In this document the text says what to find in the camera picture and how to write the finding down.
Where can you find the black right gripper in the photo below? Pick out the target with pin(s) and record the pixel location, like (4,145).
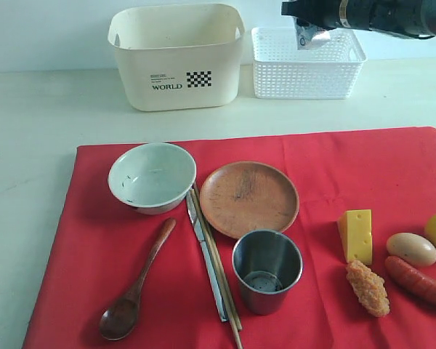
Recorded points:
(330,14)

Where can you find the blue white milk carton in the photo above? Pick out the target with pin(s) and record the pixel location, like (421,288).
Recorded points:
(309,36)

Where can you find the yellow cheese wedge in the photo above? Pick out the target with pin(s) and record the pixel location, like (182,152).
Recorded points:
(355,230)

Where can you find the brown egg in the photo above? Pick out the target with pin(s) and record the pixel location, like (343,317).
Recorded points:
(413,248)

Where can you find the fried chicken nugget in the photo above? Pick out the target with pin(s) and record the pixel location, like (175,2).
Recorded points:
(368,288)

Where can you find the red sausage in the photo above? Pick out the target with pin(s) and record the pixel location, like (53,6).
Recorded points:
(411,279)

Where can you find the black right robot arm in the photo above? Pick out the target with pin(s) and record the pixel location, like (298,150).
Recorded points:
(409,19)

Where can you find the white perforated plastic basket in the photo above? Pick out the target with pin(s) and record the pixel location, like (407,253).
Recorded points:
(283,71)

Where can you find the cream plastic bin WORLD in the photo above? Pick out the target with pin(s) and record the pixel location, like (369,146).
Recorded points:
(178,56)

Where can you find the brown wooden plate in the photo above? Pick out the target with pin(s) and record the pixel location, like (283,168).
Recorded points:
(246,195)

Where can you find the wooden chopstick right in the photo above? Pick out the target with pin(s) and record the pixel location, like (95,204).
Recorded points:
(229,304)

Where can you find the wooden chopstick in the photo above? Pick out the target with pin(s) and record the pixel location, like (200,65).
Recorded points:
(229,304)
(234,327)

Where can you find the red table cloth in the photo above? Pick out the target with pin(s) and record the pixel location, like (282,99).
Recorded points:
(101,245)

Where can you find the pale green ceramic bowl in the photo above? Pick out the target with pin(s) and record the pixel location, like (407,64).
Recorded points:
(152,178)

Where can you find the silver table knife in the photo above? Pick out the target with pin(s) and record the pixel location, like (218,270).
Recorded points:
(193,215)

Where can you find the stainless steel cup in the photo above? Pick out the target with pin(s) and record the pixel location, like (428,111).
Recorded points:
(267,265)

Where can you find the wooden chopstick left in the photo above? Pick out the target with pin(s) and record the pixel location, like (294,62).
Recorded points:
(234,327)

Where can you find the dark wooden spoon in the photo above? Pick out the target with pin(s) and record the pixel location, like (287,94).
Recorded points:
(119,320)

